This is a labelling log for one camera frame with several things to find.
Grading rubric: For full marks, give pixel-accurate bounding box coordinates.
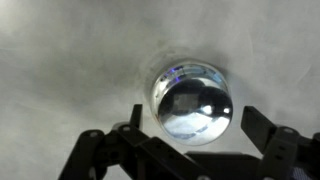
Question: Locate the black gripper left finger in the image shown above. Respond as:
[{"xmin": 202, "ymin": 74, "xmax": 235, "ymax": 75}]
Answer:
[{"xmin": 58, "ymin": 103, "xmax": 214, "ymax": 180}]

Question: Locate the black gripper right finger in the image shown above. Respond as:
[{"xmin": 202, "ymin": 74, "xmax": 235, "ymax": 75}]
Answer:
[{"xmin": 240, "ymin": 105, "xmax": 320, "ymax": 180}]

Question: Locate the clear glass jar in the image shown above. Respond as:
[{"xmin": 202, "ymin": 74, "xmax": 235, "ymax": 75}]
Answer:
[{"xmin": 157, "ymin": 76, "xmax": 234, "ymax": 147}]

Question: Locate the silver candle tin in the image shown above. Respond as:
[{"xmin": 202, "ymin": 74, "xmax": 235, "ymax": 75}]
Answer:
[{"xmin": 149, "ymin": 59, "xmax": 231, "ymax": 122}]

